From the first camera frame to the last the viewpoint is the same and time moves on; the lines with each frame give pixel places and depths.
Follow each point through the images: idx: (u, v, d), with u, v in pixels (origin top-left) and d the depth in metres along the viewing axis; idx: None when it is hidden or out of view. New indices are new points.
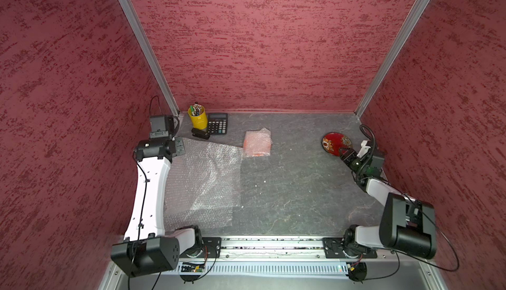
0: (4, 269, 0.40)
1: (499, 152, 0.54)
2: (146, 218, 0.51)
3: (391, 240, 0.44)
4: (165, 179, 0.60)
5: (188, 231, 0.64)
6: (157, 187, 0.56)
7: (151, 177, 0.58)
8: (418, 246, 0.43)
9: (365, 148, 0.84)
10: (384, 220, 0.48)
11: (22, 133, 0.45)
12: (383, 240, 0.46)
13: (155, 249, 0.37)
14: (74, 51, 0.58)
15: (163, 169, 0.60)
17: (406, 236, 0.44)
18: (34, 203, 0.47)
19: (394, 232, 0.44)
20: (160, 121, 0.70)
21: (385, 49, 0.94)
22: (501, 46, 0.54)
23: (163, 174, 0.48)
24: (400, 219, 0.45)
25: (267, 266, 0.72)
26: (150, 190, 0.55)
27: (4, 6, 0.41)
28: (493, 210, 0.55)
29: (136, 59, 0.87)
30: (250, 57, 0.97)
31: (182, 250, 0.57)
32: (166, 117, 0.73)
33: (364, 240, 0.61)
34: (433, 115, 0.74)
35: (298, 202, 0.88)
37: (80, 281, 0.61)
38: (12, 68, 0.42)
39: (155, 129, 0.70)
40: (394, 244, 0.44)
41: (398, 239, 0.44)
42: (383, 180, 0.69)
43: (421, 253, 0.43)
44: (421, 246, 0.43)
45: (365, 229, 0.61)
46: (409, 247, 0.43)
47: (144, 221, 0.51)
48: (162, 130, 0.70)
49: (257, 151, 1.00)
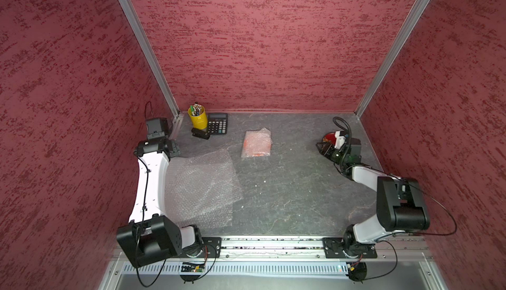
0: (4, 269, 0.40)
1: (499, 152, 0.54)
2: (149, 202, 0.43)
3: (391, 224, 0.46)
4: (164, 173, 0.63)
5: (188, 230, 0.64)
6: (158, 176, 0.48)
7: (151, 168, 0.48)
8: (416, 221, 0.46)
9: (340, 139, 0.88)
10: (380, 205, 0.49)
11: (22, 133, 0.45)
12: (383, 225, 0.48)
13: (159, 228, 0.39)
14: (74, 51, 0.58)
15: (163, 162, 0.52)
17: (403, 215, 0.46)
18: (34, 203, 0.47)
19: (391, 214, 0.46)
20: (155, 123, 0.59)
21: (385, 49, 0.94)
22: (501, 46, 0.54)
23: (162, 166, 0.51)
24: (393, 200, 0.47)
25: (267, 266, 0.72)
26: (151, 178, 0.47)
27: (4, 6, 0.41)
28: (493, 210, 0.55)
29: (136, 59, 0.87)
30: (250, 57, 0.97)
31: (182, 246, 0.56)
32: (162, 120, 0.62)
33: (364, 236, 0.61)
34: (434, 115, 0.74)
35: (298, 202, 0.88)
37: (80, 281, 0.61)
38: (12, 68, 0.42)
39: (151, 130, 0.59)
40: (394, 225, 0.46)
41: (398, 219, 0.46)
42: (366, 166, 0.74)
43: (421, 227, 0.46)
44: (420, 221, 0.46)
45: (363, 223, 0.62)
46: (409, 225, 0.46)
47: (147, 205, 0.42)
48: (159, 132, 0.59)
49: (257, 151, 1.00)
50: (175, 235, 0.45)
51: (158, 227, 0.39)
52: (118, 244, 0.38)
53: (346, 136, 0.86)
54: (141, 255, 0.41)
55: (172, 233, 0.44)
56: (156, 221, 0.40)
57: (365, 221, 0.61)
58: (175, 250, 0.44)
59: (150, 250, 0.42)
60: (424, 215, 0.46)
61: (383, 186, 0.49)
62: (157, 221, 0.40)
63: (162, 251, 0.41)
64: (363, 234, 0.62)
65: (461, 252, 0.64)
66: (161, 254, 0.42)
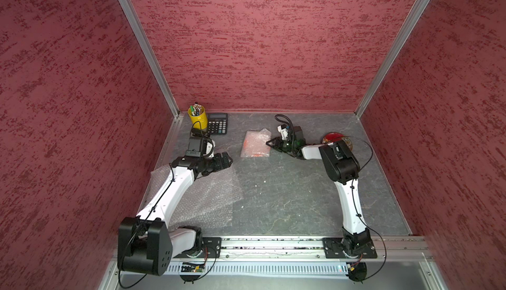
0: (4, 269, 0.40)
1: (499, 152, 0.54)
2: (160, 206, 0.46)
3: (338, 176, 0.62)
4: (184, 186, 0.55)
5: (188, 232, 0.63)
6: (178, 189, 0.52)
7: (176, 180, 0.53)
8: (352, 167, 0.63)
9: (284, 132, 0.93)
10: (327, 166, 0.65)
11: (22, 133, 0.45)
12: (334, 179, 0.64)
13: (155, 232, 0.40)
14: (74, 51, 0.58)
15: (188, 178, 0.56)
17: (343, 167, 0.63)
18: (34, 204, 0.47)
19: (336, 169, 0.62)
20: (196, 142, 0.66)
21: (385, 49, 0.94)
22: (501, 46, 0.54)
23: (185, 181, 0.55)
24: (332, 159, 0.64)
25: (267, 266, 0.72)
26: (172, 187, 0.51)
27: (4, 6, 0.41)
28: (493, 210, 0.55)
29: (135, 59, 0.87)
30: (250, 57, 0.97)
31: (179, 251, 0.57)
32: (203, 140, 0.69)
33: (350, 220, 0.66)
34: (433, 115, 0.74)
35: (298, 202, 0.88)
37: (80, 282, 0.61)
38: (12, 68, 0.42)
39: (191, 147, 0.66)
40: (340, 176, 0.62)
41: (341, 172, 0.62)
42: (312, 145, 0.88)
43: (358, 169, 0.64)
44: (354, 165, 0.64)
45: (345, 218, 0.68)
46: (348, 172, 0.63)
47: (157, 209, 0.45)
48: (196, 150, 0.66)
49: (257, 151, 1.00)
50: (164, 251, 0.43)
51: (155, 230, 0.40)
52: (118, 232, 0.40)
53: (288, 127, 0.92)
54: (129, 256, 0.42)
55: (163, 246, 0.43)
56: (155, 224, 0.42)
57: (344, 213, 0.68)
58: (158, 267, 0.41)
59: (138, 255, 0.42)
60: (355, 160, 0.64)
61: (323, 153, 0.65)
62: (156, 225, 0.41)
63: (145, 264, 0.41)
64: (349, 221, 0.66)
65: (461, 252, 0.64)
66: (145, 267, 0.41)
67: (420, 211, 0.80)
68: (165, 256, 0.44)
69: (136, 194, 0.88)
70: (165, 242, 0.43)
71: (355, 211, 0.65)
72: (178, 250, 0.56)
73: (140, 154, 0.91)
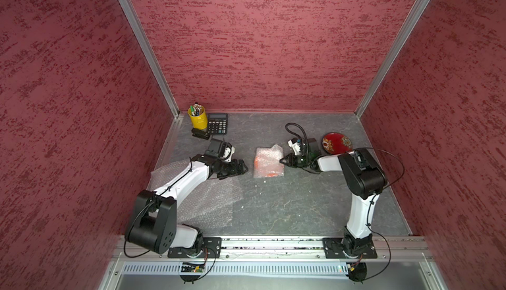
0: (4, 269, 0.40)
1: (499, 152, 0.54)
2: (175, 187, 0.50)
3: (362, 190, 0.53)
4: (197, 180, 0.58)
5: (191, 230, 0.64)
6: (193, 179, 0.55)
7: (194, 171, 0.57)
8: (378, 180, 0.55)
9: (296, 145, 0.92)
10: (348, 178, 0.58)
11: (22, 133, 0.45)
12: (356, 194, 0.56)
13: (166, 207, 0.43)
14: (74, 51, 0.58)
15: (204, 172, 0.60)
17: (368, 180, 0.54)
18: (34, 203, 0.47)
19: (359, 182, 0.54)
20: (215, 144, 0.71)
21: (385, 49, 0.94)
22: (501, 46, 0.54)
23: (200, 173, 0.59)
24: (354, 170, 0.56)
25: (267, 267, 0.72)
26: (188, 175, 0.55)
27: (4, 6, 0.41)
28: (493, 210, 0.55)
29: (135, 59, 0.87)
30: (250, 57, 0.97)
31: (177, 243, 0.56)
32: (223, 143, 0.73)
33: (358, 227, 0.63)
34: (434, 115, 0.74)
35: (298, 202, 0.88)
37: (80, 282, 0.61)
38: (12, 68, 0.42)
39: (210, 147, 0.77)
40: (365, 191, 0.54)
41: (364, 186, 0.54)
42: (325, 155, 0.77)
43: (385, 183, 0.55)
44: (382, 179, 0.55)
45: (350, 221, 0.66)
46: (373, 186, 0.54)
47: (172, 188, 0.49)
48: (215, 151, 0.70)
49: (270, 171, 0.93)
50: (168, 231, 0.45)
51: (167, 205, 0.43)
52: (135, 202, 0.44)
53: (300, 141, 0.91)
54: (136, 227, 0.43)
55: (169, 226, 0.45)
56: (170, 200, 0.46)
57: (350, 215, 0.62)
58: (159, 244, 0.43)
59: (143, 230, 0.44)
60: (382, 172, 0.56)
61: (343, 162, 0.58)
62: (168, 202, 0.44)
63: (147, 240, 0.43)
64: (356, 225, 0.64)
65: (461, 252, 0.64)
66: (147, 243, 0.43)
67: (420, 211, 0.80)
68: (168, 236, 0.45)
69: (136, 194, 0.88)
70: (171, 221, 0.45)
71: (365, 221, 0.62)
72: (176, 242, 0.55)
73: (140, 155, 0.91)
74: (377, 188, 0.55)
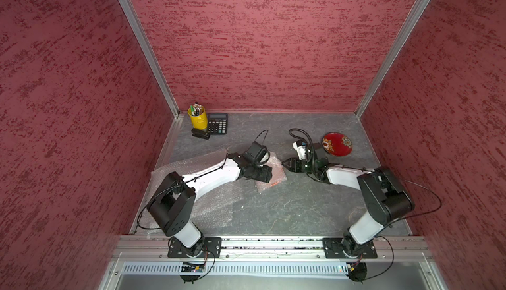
0: (4, 269, 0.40)
1: (499, 152, 0.54)
2: (201, 180, 0.50)
3: (387, 217, 0.46)
4: (226, 179, 0.58)
5: (194, 232, 0.62)
6: (221, 176, 0.55)
7: (224, 169, 0.57)
8: (404, 206, 0.48)
9: (301, 149, 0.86)
10: (370, 203, 0.50)
11: (22, 133, 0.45)
12: (381, 222, 0.48)
13: (186, 196, 0.44)
14: (74, 50, 0.58)
15: (234, 174, 0.59)
17: (394, 206, 0.47)
18: (34, 204, 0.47)
19: (383, 208, 0.47)
20: (256, 147, 0.69)
21: (385, 49, 0.94)
22: (501, 46, 0.54)
23: (230, 174, 0.58)
24: (378, 195, 0.49)
25: (267, 267, 0.72)
26: (217, 173, 0.55)
27: (4, 6, 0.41)
28: (493, 210, 0.55)
29: (135, 59, 0.87)
30: (250, 57, 0.97)
31: (182, 235, 0.57)
32: (264, 149, 0.70)
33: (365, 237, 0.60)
34: (434, 115, 0.74)
35: (298, 202, 0.88)
37: (80, 282, 0.61)
38: (12, 68, 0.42)
39: (249, 149, 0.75)
40: (391, 218, 0.47)
41: (390, 212, 0.47)
42: (338, 166, 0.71)
43: (411, 209, 0.48)
44: (408, 204, 0.48)
45: (356, 228, 0.63)
46: (400, 213, 0.47)
47: (197, 180, 0.50)
48: (253, 155, 0.68)
49: (273, 179, 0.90)
50: (180, 218, 0.46)
51: (188, 195, 0.45)
52: (164, 180, 0.47)
53: (306, 145, 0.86)
54: (157, 203, 0.46)
55: (182, 215, 0.46)
56: (190, 191, 0.46)
57: (356, 224, 0.63)
58: (169, 226, 0.44)
59: (163, 208, 0.47)
60: (408, 197, 0.49)
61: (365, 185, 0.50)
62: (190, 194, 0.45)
63: (162, 219, 0.45)
64: (363, 235, 0.61)
65: (461, 252, 0.64)
66: (161, 221, 0.45)
67: (420, 211, 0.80)
68: (179, 224, 0.47)
69: (136, 194, 0.88)
70: (186, 211, 0.46)
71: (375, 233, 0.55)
72: (181, 234, 0.56)
73: (140, 154, 0.91)
74: (403, 214, 0.48)
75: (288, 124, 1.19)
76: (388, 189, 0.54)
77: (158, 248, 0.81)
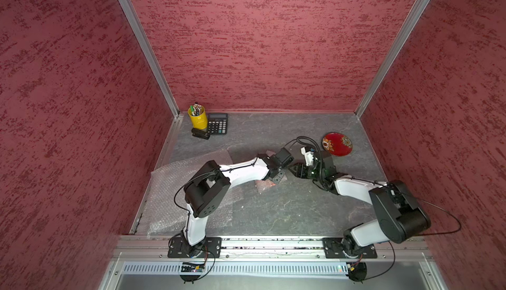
0: (4, 269, 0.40)
1: (499, 152, 0.54)
2: (234, 173, 0.54)
3: (401, 234, 0.44)
4: (255, 176, 0.61)
5: (201, 231, 0.63)
6: (250, 173, 0.58)
7: (255, 167, 0.60)
8: (420, 222, 0.45)
9: (309, 155, 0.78)
10: (383, 217, 0.47)
11: (22, 133, 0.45)
12: (394, 237, 0.45)
13: (221, 183, 0.48)
14: (74, 50, 0.58)
15: (263, 174, 0.63)
17: (409, 224, 0.45)
18: (34, 203, 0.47)
19: (397, 225, 0.45)
20: (284, 153, 0.72)
21: (385, 49, 0.94)
22: (501, 46, 0.54)
23: (259, 173, 0.61)
24: (392, 210, 0.46)
25: (267, 266, 0.72)
26: (248, 169, 0.58)
27: (4, 7, 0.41)
28: (493, 210, 0.55)
29: (135, 59, 0.87)
30: (250, 57, 0.97)
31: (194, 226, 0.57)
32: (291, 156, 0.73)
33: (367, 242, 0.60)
34: (433, 115, 0.74)
35: (298, 202, 0.88)
37: (80, 281, 0.61)
38: (12, 68, 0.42)
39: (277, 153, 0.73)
40: (406, 235, 0.44)
41: (406, 229, 0.44)
42: (346, 176, 0.67)
43: (426, 226, 0.46)
44: (423, 221, 0.45)
45: (360, 234, 0.63)
46: (414, 230, 0.45)
47: (232, 171, 0.54)
48: (281, 160, 0.72)
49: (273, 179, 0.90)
50: (213, 203, 0.50)
51: (222, 182, 0.49)
52: (205, 165, 0.52)
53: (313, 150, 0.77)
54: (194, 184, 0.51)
55: (214, 201, 0.49)
56: (226, 179, 0.51)
57: (359, 230, 0.62)
58: (202, 209, 0.48)
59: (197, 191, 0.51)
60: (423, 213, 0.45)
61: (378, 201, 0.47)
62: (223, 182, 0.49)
63: (196, 201, 0.50)
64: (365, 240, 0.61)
65: (461, 252, 0.64)
66: (195, 202, 0.49)
67: None
68: (209, 208, 0.50)
69: (136, 194, 0.88)
70: (217, 198, 0.49)
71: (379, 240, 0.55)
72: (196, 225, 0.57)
73: (140, 154, 0.91)
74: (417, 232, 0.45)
75: (288, 125, 1.18)
76: (401, 204, 0.51)
77: (158, 248, 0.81)
